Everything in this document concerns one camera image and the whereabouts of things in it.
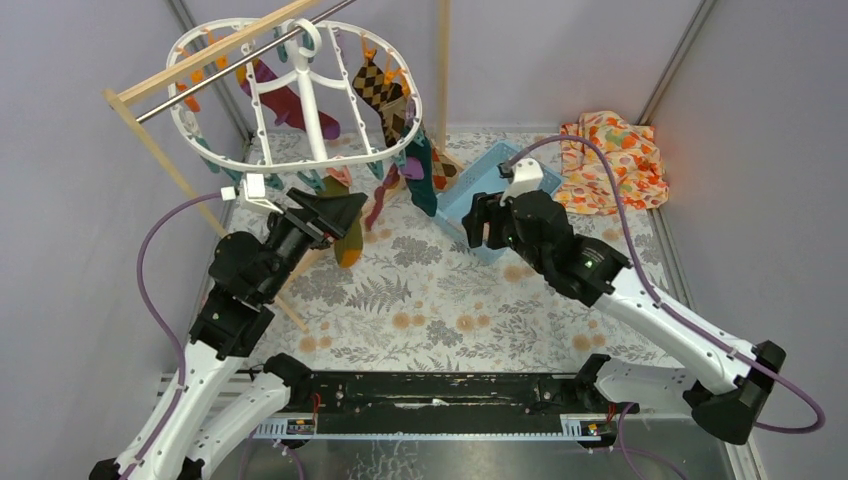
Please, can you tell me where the teal clothespin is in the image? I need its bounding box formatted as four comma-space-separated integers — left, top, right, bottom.
366, 159, 386, 181

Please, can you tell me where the white plastic clip hanger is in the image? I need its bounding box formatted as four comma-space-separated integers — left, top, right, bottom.
169, 19, 427, 179

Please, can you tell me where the purple yellow striped sock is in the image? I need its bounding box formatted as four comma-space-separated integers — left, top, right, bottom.
364, 164, 403, 232

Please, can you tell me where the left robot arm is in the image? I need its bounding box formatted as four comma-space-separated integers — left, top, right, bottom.
89, 188, 368, 479

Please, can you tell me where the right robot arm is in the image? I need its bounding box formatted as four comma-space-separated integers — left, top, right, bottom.
461, 191, 786, 445

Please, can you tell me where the light blue plastic basket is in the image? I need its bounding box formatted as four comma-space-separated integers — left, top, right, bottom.
433, 139, 565, 266

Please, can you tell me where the olive orange sock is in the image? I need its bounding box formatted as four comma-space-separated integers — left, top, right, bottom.
320, 176, 368, 269

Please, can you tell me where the pink clothespin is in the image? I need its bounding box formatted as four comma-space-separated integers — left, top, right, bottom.
326, 166, 353, 187

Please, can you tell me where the brown argyle sock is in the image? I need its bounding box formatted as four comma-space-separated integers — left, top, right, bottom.
352, 61, 408, 147
432, 148, 460, 193

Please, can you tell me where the purple clothespin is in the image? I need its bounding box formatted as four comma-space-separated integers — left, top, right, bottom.
399, 157, 426, 181

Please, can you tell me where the dark green sock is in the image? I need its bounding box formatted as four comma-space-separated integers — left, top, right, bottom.
399, 130, 438, 217

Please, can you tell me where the floral orange cloth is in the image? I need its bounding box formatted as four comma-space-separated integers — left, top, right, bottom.
555, 110, 670, 215

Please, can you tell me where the floral patterned table mat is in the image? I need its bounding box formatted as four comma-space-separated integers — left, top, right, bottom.
215, 130, 694, 374

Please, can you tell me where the maroon purple sock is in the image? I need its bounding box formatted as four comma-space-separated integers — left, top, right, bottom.
252, 59, 341, 140

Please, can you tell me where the orange clothespin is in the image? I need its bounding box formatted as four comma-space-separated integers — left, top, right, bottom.
360, 35, 377, 64
383, 67, 411, 97

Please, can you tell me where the metal hanging rod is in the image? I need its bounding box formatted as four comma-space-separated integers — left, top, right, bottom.
118, 1, 318, 124

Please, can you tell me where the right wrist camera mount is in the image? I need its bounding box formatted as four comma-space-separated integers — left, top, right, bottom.
498, 158, 544, 206

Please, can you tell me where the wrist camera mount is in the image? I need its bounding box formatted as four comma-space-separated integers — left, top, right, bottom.
498, 158, 544, 206
220, 173, 283, 215

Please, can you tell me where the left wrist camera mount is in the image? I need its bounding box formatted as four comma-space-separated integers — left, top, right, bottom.
220, 173, 283, 215

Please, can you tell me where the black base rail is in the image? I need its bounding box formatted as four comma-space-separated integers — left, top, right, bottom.
275, 371, 625, 437

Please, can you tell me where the wooden drying rack frame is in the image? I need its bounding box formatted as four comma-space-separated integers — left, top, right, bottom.
100, 0, 465, 334

